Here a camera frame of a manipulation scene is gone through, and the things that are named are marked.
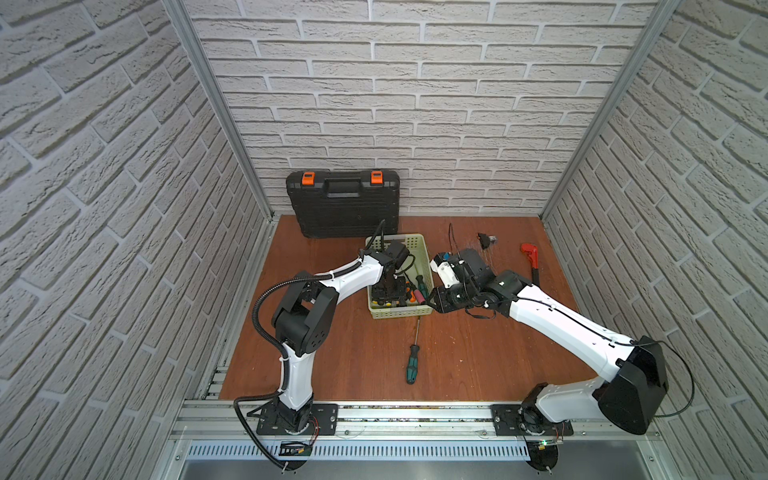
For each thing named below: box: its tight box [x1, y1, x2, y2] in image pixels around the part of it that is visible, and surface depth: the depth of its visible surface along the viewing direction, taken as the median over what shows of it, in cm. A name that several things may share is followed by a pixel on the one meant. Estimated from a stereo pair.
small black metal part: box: [476, 233, 497, 250], surface depth 112 cm
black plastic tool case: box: [286, 170, 401, 239], surface depth 97 cm
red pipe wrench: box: [520, 243, 540, 286], surface depth 108 cm
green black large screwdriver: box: [406, 316, 421, 385], surface depth 82 cm
